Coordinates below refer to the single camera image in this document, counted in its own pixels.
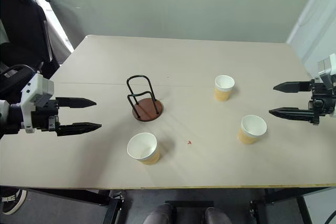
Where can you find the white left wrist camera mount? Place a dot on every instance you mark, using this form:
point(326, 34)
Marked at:
point(29, 95)

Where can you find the small red scrap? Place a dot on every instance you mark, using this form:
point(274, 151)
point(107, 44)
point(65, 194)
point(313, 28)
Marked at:
point(189, 142)

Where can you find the black and white sneaker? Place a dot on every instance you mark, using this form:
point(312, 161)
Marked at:
point(13, 203)

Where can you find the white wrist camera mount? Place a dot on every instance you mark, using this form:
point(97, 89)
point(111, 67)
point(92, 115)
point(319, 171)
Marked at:
point(326, 69)
point(29, 95)

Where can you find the black office chair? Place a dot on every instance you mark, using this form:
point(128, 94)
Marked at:
point(23, 24)

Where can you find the yellow paper cup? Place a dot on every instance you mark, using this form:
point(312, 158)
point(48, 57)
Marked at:
point(154, 157)
point(245, 136)
point(223, 96)

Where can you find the dark grey rounded shape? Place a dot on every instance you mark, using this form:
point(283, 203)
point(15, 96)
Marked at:
point(158, 214)
point(218, 216)

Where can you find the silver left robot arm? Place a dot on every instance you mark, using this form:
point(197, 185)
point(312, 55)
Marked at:
point(13, 119)

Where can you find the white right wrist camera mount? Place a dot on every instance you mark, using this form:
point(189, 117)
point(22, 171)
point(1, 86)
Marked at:
point(326, 69)

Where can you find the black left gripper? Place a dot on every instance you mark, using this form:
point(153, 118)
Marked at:
point(43, 119)

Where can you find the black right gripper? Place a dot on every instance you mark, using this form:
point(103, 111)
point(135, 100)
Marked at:
point(324, 100)

